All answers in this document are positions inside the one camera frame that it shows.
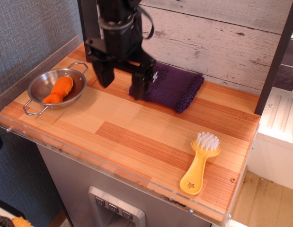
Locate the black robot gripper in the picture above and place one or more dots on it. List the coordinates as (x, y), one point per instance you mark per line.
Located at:
(121, 48)

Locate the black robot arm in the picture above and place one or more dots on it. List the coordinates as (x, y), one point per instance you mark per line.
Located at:
(120, 10)

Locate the silver dispenser panel with buttons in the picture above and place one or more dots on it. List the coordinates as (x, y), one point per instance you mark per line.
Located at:
(111, 211)

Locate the orange object at bottom left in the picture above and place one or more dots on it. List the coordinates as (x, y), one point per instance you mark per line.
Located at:
(20, 222)

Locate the purple cloth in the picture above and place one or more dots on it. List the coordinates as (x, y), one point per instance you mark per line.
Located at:
(172, 87)

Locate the clear acrylic counter guard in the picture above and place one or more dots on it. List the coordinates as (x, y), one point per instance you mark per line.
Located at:
(152, 152)

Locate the orange plush toy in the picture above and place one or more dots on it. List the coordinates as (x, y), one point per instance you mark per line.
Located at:
(60, 90)

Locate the white toy sink drainboard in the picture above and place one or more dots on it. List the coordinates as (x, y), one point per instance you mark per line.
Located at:
(277, 118)

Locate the steel bowl with wire handles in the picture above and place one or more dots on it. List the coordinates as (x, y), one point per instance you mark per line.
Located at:
(41, 86)

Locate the dark left shelf post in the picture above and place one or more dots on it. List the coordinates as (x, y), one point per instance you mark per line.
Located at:
(89, 24)

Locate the yellow brush with white bristles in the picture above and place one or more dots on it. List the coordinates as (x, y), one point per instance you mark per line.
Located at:
(205, 146)

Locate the dark shelf post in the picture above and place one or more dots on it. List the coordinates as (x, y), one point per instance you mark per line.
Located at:
(89, 24)
(276, 62)

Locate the dark right shelf post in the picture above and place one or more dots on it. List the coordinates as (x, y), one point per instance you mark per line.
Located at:
(276, 62)

